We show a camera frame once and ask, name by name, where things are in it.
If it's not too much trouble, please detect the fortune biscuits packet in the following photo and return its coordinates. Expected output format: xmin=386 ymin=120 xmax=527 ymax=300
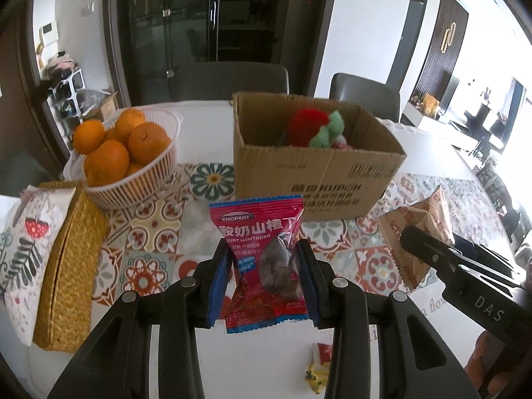
xmin=378 ymin=186 xmax=456 ymax=291

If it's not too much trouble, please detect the pink hawthorn snack bag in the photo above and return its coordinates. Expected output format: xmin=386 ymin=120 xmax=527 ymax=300
xmin=209 ymin=195 xmax=308 ymax=334

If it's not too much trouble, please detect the red strawberry plush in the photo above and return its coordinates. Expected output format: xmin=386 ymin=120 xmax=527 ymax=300
xmin=287 ymin=107 xmax=349 ymax=149

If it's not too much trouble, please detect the right hand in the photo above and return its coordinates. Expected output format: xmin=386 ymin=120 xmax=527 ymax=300
xmin=464 ymin=331 xmax=517 ymax=396

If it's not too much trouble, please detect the woven yellow tissue box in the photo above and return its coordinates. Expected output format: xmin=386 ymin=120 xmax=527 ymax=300
xmin=33 ymin=181 xmax=107 ymax=353

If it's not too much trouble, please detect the red snack packet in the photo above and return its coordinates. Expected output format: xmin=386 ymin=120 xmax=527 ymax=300
xmin=312 ymin=342 xmax=333 ymax=367

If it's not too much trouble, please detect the yellow toy figure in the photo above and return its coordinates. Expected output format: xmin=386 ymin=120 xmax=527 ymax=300
xmin=305 ymin=363 xmax=329 ymax=394

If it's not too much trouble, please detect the patterned tablecloth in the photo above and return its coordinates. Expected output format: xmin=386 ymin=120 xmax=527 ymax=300
xmin=24 ymin=99 xmax=525 ymax=399

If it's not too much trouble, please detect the floral cloth pouch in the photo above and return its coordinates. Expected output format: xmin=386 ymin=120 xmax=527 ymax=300
xmin=1 ymin=187 xmax=76 ymax=346

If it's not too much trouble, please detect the white basket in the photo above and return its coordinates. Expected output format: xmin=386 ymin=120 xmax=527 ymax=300
xmin=64 ymin=106 xmax=183 ymax=210

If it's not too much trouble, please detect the cardboard box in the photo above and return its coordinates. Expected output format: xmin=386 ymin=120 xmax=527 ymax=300
xmin=233 ymin=92 xmax=407 ymax=221

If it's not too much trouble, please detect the orange fruit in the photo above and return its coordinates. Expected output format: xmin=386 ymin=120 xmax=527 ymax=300
xmin=128 ymin=122 xmax=171 ymax=165
xmin=72 ymin=120 xmax=105 ymax=155
xmin=84 ymin=140 xmax=130 ymax=188
xmin=114 ymin=108 xmax=146 ymax=146

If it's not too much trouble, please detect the grey dining chair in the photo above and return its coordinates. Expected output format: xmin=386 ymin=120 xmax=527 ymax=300
xmin=171 ymin=61 xmax=290 ymax=102
xmin=329 ymin=73 xmax=400 ymax=123

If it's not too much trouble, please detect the white shoe rack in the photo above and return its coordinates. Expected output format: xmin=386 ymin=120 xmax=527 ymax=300
xmin=49 ymin=68 xmax=86 ymax=121

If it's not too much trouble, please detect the black glass cabinet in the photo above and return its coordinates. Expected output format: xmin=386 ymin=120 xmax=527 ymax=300
xmin=103 ymin=0 xmax=330 ymax=106

